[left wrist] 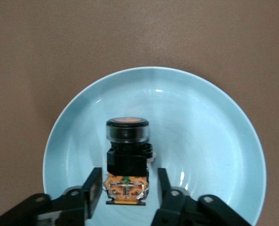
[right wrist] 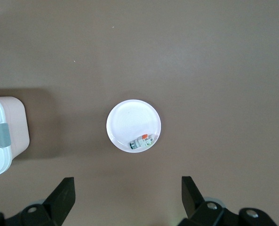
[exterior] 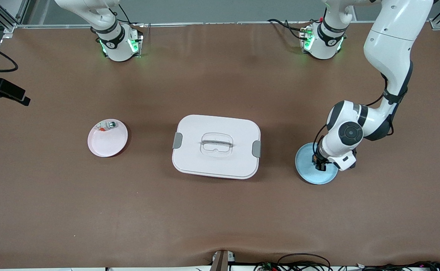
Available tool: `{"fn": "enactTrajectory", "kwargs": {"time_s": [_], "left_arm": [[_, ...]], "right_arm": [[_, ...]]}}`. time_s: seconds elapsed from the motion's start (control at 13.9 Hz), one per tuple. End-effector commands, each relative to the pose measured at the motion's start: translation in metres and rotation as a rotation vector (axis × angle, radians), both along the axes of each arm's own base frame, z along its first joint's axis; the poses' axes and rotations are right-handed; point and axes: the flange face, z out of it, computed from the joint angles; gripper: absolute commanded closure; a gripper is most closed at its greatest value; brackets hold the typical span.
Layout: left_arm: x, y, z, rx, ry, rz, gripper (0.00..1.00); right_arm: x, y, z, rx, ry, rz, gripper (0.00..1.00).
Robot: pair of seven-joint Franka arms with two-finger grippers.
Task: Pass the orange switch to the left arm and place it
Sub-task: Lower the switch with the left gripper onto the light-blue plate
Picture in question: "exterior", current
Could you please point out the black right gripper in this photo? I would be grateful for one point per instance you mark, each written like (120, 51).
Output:
(2, 89)

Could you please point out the small grey table bracket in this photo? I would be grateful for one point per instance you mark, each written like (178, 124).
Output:
(220, 261)

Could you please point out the pink round plate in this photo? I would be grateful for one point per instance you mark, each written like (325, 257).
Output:
(107, 145)

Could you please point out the light blue round plate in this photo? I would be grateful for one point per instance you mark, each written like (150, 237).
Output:
(310, 175)

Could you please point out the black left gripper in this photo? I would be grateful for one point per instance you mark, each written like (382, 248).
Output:
(319, 160)

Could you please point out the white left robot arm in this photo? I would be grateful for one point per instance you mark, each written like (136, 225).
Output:
(389, 45)

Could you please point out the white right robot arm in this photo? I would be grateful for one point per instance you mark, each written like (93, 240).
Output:
(116, 49)

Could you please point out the white lidded storage box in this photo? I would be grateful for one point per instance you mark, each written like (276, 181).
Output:
(204, 162)

